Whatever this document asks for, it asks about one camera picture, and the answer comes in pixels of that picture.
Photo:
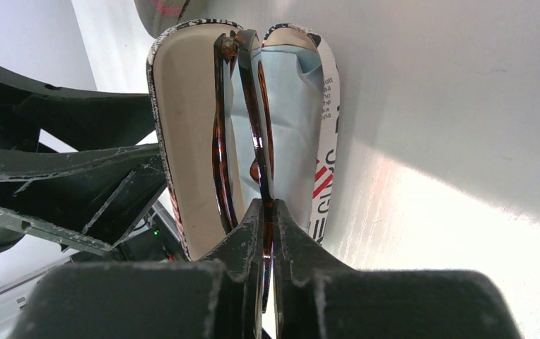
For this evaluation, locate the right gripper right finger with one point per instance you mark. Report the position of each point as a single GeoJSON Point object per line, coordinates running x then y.
{"type": "Point", "coordinates": [318, 296]}

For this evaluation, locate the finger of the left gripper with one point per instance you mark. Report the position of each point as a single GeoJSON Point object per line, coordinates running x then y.
{"type": "Point", "coordinates": [82, 119]}

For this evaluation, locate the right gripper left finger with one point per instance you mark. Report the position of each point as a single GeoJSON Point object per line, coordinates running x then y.
{"type": "Point", "coordinates": [217, 296]}

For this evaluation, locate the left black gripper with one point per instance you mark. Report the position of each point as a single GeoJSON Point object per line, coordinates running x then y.
{"type": "Point", "coordinates": [88, 200]}

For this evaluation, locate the brown tortoise sunglasses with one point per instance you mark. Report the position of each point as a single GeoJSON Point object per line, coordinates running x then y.
{"type": "Point", "coordinates": [242, 149]}

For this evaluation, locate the flag print glasses case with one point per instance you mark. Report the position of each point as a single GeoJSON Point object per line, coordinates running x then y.
{"type": "Point", "coordinates": [180, 76]}

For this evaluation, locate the brown striped glasses case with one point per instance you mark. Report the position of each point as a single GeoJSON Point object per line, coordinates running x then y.
{"type": "Point", "coordinates": [158, 15]}

